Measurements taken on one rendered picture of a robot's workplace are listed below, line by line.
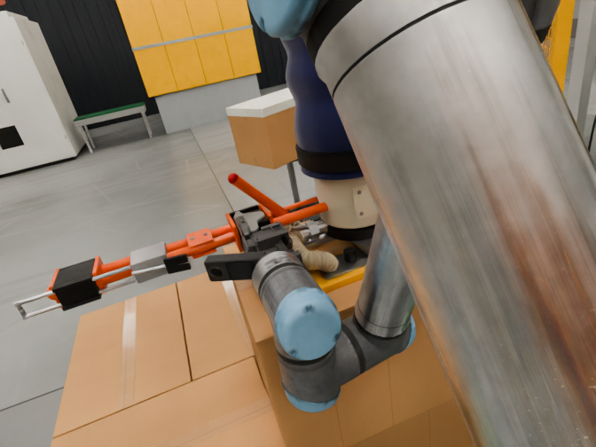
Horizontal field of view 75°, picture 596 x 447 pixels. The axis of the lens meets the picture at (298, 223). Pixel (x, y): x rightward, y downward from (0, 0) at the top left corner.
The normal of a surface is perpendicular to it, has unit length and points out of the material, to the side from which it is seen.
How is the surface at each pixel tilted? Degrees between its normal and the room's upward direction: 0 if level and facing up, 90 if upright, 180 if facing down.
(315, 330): 85
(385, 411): 90
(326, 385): 90
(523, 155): 60
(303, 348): 85
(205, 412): 0
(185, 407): 0
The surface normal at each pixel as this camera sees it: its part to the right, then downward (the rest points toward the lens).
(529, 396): -0.60, 0.18
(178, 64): 0.33, 0.38
